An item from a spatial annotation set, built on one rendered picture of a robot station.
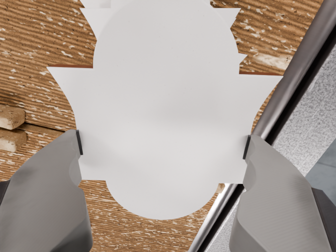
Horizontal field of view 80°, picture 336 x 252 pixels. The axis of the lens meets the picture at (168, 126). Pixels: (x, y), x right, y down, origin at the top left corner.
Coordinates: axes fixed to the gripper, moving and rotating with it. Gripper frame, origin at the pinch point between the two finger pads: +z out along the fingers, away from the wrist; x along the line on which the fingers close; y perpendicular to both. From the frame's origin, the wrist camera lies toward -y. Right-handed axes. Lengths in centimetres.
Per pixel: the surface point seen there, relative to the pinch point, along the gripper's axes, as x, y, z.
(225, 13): 4.5, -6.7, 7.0
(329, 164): 122, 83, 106
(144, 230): -2.8, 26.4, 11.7
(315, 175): 115, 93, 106
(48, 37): -12.1, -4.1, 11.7
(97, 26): -5.6, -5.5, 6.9
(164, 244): 0.8, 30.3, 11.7
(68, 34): -10.1, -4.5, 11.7
